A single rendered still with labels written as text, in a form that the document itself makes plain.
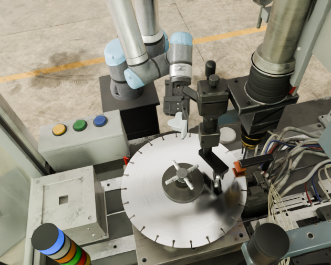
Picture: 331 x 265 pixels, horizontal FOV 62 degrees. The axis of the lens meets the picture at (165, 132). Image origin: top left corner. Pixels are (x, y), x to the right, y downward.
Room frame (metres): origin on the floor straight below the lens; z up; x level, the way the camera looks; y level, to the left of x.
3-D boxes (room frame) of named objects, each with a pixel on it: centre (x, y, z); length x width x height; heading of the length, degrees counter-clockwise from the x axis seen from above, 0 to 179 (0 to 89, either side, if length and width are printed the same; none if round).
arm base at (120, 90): (0.94, 0.15, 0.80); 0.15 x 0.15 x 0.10
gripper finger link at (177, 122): (0.52, -0.04, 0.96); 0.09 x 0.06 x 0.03; 170
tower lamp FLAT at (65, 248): (0.16, 0.22, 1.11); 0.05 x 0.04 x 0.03; 7
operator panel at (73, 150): (0.60, 0.29, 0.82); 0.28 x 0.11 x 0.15; 97
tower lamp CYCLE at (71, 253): (0.16, 0.22, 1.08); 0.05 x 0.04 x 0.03; 7
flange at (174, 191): (0.33, -0.03, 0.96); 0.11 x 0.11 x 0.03
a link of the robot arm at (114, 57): (0.94, 0.14, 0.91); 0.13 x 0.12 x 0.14; 116
